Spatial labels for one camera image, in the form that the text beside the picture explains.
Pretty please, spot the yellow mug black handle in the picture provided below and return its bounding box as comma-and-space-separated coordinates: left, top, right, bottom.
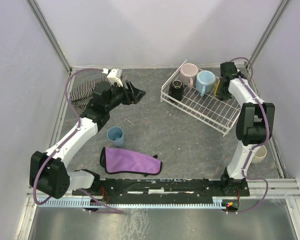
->
214, 81, 220, 96

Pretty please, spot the light blue mug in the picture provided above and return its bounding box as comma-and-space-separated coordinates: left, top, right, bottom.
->
195, 70, 216, 97

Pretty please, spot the white wire dish rack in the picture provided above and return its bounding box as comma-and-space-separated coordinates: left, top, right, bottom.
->
160, 67, 241, 136

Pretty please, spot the small blue tumbler cup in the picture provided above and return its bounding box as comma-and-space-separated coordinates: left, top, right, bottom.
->
106, 126, 125, 147

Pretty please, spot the black cup white interior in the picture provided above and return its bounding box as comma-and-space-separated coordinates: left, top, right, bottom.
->
168, 79, 184, 101

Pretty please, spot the pink mug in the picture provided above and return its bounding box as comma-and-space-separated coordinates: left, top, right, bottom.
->
179, 63, 199, 89

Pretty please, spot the white speckled mug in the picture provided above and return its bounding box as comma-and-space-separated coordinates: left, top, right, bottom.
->
251, 145, 268, 164

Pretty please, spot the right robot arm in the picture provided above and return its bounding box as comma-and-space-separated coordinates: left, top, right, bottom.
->
214, 61, 275, 193

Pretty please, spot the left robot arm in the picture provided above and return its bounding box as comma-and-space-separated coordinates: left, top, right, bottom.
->
29, 81, 146, 199

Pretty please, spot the striped cloth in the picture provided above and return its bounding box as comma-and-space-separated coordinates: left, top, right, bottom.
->
69, 76, 110, 115

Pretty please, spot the purple cloth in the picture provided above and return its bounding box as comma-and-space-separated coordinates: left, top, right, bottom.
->
99, 147, 163, 176

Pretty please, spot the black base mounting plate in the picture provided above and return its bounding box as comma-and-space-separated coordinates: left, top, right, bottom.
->
86, 178, 250, 205

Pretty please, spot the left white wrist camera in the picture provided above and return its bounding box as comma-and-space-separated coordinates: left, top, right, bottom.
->
107, 68, 123, 87

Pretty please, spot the light blue cable duct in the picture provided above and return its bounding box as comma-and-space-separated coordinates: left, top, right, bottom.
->
36, 196, 228, 208

